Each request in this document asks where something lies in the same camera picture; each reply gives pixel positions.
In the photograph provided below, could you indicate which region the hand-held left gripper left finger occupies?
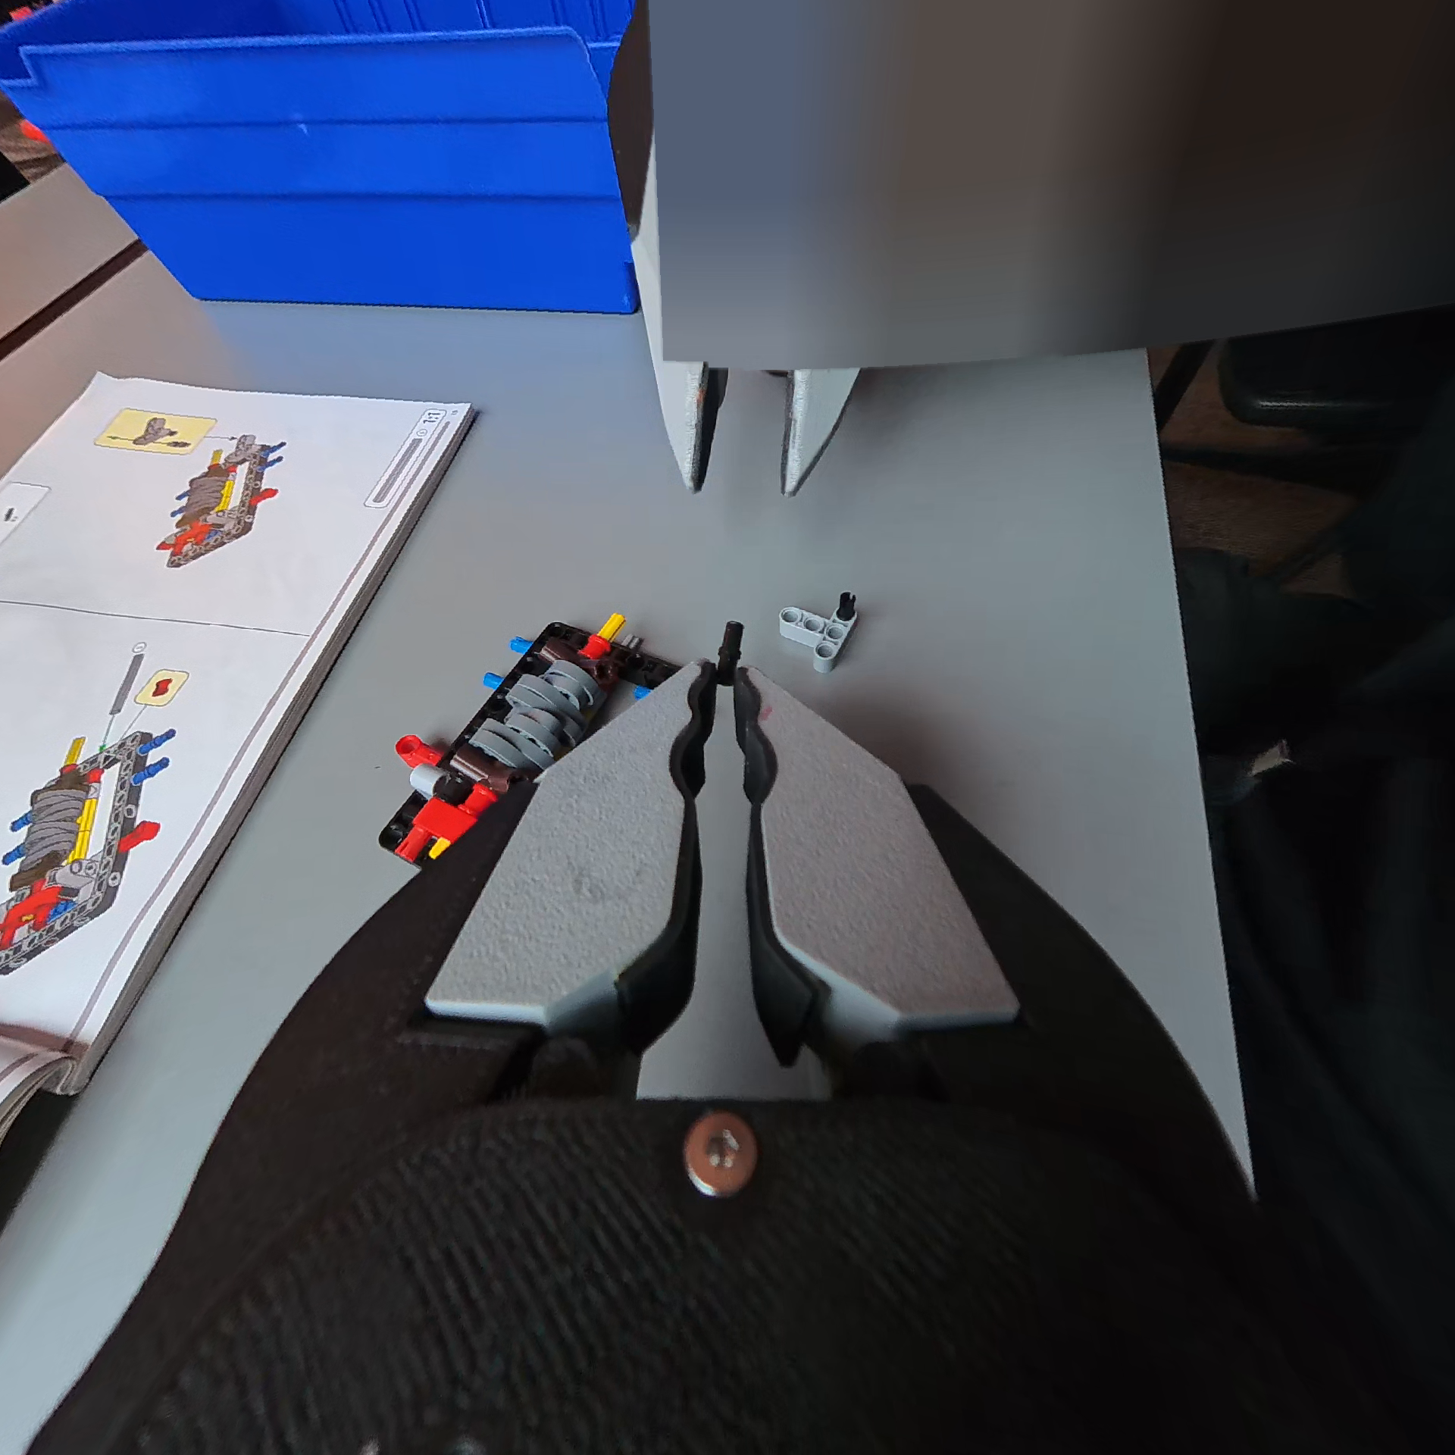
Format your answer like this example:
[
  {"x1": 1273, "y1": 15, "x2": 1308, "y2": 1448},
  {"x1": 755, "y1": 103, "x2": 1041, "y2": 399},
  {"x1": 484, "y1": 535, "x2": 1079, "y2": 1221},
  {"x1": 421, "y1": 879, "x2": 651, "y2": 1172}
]
[{"x1": 425, "y1": 662, "x2": 720, "y2": 1060}]

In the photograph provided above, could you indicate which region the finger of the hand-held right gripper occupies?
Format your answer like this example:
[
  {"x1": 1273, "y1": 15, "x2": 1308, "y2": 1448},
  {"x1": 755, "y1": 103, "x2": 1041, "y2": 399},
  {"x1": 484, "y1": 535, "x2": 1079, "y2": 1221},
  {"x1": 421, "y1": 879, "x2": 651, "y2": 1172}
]
[
  {"x1": 630, "y1": 159, "x2": 728, "y2": 496},
  {"x1": 778, "y1": 367, "x2": 863, "y2": 500}
]

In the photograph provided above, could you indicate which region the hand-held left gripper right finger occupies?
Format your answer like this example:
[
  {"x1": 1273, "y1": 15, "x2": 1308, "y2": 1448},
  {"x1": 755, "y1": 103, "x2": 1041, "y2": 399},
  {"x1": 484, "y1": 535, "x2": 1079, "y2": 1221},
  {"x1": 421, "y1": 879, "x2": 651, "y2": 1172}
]
[{"x1": 732, "y1": 667, "x2": 1023, "y2": 1071}]

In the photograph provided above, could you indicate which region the grey lego t-beam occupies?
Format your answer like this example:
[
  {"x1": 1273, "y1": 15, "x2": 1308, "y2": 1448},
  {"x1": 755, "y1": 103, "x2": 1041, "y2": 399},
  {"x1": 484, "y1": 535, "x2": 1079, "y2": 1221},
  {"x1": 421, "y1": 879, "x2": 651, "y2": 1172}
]
[{"x1": 778, "y1": 601, "x2": 863, "y2": 673}]

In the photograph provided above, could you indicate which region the lego instruction booklet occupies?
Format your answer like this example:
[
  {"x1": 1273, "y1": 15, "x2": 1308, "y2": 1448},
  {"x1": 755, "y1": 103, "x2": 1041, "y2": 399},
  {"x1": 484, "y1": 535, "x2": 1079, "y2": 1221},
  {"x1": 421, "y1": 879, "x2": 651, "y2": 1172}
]
[{"x1": 0, "y1": 371, "x2": 476, "y2": 1140}]

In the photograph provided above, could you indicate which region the blue plastic bin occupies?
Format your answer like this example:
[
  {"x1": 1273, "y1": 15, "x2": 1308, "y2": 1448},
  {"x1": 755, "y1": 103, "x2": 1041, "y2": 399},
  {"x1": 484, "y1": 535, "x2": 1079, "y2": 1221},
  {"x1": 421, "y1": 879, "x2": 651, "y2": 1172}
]
[{"x1": 0, "y1": 0, "x2": 642, "y2": 315}]

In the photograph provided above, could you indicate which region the black office chair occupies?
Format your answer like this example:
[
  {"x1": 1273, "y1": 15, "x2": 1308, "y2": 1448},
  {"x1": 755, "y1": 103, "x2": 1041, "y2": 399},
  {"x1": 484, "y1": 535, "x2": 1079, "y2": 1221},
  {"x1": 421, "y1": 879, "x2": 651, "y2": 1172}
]
[{"x1": 1159, "y1": 342, "x2": 1455, "y2": 481}]

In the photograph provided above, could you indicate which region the lego engine frame assembly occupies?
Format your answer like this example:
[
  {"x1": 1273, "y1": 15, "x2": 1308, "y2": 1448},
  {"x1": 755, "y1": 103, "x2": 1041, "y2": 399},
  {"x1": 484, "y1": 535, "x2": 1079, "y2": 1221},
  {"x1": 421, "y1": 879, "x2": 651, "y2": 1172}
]
[{"x1": 378, "y1": 612, "x2": 691, "y2": 870}]

